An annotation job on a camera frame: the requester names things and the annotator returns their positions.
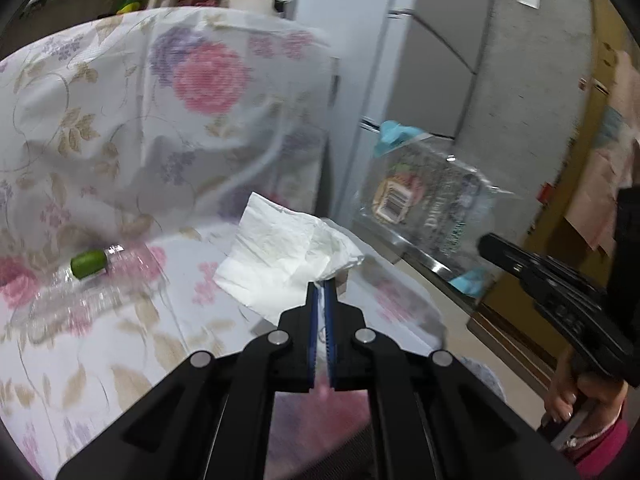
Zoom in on white paper tissue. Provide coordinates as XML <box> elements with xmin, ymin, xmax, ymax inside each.
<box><xmin>213</xmin><ymin>192</ymin><xmax>366</xmax><ymax>329</ymax></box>

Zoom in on person's right forearm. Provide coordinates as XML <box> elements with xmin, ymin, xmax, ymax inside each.
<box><xmin>564</xmin><ymin>405</ymin><xmax>632</xmax><ymax>479</ymax></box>

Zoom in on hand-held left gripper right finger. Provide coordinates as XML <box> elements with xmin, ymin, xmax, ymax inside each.
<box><xmin>324</xmin><ymin>279</ymin><xmax>580</xmax><ymax>480</ymax></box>

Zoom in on brown cardboard sheet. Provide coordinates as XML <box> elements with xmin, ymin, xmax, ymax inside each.
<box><xmin>564</xmin><ymin>50</ymin><xmax>640</xmax><ymax>257</ymax></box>

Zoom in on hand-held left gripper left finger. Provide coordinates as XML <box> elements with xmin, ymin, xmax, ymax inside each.
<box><xmin>55</xmin><ymin>281</ymin><xmax>322</xmax><ymax>480</ymax></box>

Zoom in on clear plastic packet blue ends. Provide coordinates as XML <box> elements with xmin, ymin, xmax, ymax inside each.
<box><xmin>350</xmin><ymin>119</ymin><xmax>517</xmax><ymax>307</ymax></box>

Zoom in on clear bottle with green cap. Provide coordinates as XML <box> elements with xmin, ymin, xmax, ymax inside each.
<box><xmin>10</xmin><ymin>244</ymin><xmax>167</xmax><ymax>342</ymax></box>

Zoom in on grey fluffy rug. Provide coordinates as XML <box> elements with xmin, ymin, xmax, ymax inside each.
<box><xmin>459</xmin><ymin>357</ymin><xmax>507</xmax><ymax>402</ymax></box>

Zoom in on yellow wooden door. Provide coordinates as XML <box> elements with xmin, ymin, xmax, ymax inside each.
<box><xmin>469</xmin><ymin>10</ymin><xmax>640</xmax><ymax>391</ymax></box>

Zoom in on floral printed cloth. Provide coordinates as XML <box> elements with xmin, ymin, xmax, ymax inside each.
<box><xmin>0</xmin><ymin>7</ymin><xmax>449</xmax><ymax>480</ymax></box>

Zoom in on person's right hand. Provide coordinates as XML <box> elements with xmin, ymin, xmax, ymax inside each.
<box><xmin>543</xmin><ymin>349</ymin><xmax>627</xmax><ymax>427</ymax></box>

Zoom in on grey refrigerator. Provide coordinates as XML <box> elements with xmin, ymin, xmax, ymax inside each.
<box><xmin>325</xmin><ymin>0</ymin><xmax>507</xmax><ymax>306</ymax></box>

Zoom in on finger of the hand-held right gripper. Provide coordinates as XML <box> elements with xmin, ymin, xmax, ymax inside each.
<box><xmin>477</xmin><ymin>233</ymin><xmax>539</xmax><ymax>279</ymax></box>

